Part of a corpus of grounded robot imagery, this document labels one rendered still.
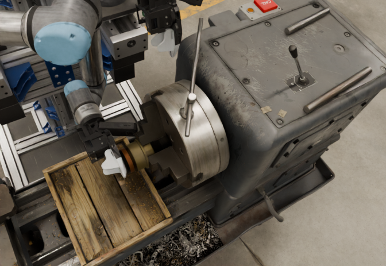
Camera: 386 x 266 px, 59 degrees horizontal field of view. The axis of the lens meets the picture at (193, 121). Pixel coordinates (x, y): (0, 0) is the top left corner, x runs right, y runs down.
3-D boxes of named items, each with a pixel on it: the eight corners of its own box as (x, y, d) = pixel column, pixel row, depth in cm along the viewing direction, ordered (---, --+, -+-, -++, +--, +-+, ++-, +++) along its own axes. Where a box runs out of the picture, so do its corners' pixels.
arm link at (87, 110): (99, 113, 112) (96, 99, 105) (105, 124, 110) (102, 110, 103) (77, 122, 109) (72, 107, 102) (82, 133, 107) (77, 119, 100)
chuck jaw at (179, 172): (180, 140, 102) (201, 170, 96) (180, 149, 106) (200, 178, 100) (146, 155, 98) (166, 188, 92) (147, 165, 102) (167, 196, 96)
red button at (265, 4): (265, -1, 120) (267, -6, 118) (276, 10, 117) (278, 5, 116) (252, 4, 118) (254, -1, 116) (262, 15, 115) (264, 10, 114)
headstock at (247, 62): (278, 54, 160) (312, -19, 127) (350, 133, 141) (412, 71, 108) (166, 101, 139) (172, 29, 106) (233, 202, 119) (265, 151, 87)
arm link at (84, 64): (62, -39, 89) (83, 78, 130) (49, -13, 83) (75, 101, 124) (107, -31, 90) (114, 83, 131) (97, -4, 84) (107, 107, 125)
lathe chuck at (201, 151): (162, 112, 127) (173, 62, 99) (206, 187, 117) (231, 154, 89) (141, 122, 123) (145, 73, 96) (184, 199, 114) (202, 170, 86)
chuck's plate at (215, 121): (171, 109, 128) (183, 58, 100) (215, 182, 118) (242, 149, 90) (162, 112, 127) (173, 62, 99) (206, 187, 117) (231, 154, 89)
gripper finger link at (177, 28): (168, 40, 88) (164, 7, 82) (174, 38, 88) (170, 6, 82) (177, 47, 85) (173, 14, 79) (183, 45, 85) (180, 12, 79)
